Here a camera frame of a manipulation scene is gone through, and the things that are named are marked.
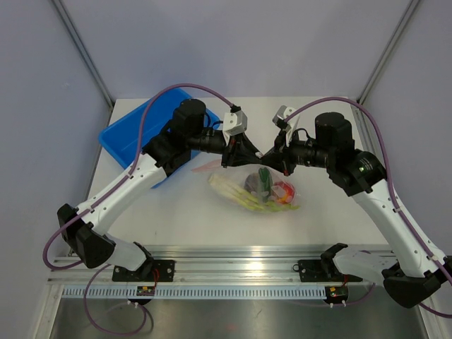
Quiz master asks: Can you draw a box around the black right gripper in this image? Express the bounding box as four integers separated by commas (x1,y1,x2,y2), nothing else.
261,126,335,176

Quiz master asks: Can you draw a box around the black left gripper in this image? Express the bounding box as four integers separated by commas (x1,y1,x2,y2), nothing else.
187,129,261,169

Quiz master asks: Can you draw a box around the green cucumber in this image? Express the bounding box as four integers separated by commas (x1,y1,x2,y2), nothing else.
258,167,273,203

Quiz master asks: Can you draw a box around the dark red onion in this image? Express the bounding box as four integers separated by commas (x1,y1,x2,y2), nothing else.
244,172,263,194

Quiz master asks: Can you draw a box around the clear pink-dotted zip bag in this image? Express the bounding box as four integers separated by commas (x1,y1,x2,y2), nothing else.
192,160,299,213

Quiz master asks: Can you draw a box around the red apple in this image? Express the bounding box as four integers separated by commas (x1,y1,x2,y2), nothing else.
271,181,295,204

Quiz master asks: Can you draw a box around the white green leek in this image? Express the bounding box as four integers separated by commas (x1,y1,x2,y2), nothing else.
208,174,299,213

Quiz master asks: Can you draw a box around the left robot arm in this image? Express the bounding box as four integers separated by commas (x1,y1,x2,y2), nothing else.
57,99,257,281

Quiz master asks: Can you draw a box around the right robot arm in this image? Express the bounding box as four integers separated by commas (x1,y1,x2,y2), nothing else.
262,112,451,308

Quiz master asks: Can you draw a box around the blue plastic bin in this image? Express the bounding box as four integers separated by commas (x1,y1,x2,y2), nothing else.
98,88,222,190

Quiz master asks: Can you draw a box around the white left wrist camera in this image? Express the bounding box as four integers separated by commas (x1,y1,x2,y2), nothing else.
222,109,248,136

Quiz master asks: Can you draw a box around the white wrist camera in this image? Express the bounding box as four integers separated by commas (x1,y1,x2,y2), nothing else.
222,109,248,136
272,105,299,146

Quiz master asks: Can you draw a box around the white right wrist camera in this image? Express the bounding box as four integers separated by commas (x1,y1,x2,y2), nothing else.
272,105,299,146

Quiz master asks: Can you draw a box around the right side aluminium rail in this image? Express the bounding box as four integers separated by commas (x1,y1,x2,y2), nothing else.
352,107,386,168

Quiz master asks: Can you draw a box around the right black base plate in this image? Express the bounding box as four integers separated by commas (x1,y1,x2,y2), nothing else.
292,259,363,283

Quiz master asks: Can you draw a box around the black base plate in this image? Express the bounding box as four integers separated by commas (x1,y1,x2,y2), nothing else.
292,259,363,283
112,259,176,283

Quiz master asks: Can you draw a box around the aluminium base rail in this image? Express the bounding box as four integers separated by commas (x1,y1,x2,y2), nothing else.
47,244,432,285

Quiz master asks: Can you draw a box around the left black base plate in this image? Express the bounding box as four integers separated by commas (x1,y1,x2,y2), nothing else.
112,259,176,283

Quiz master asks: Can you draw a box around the left aluminium frame post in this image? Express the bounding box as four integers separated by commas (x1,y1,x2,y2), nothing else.
49,0,115,112

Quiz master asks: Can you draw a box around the aluminium frame post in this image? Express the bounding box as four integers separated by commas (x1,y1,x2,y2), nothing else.
49,0,115,112
357,0,423,105

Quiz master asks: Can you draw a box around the white slotted cable duct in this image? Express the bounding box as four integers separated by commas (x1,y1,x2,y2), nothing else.
62,285,326,300

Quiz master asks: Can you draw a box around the right aluminium frame post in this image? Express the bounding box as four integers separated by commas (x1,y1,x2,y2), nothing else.
357,0,423,105

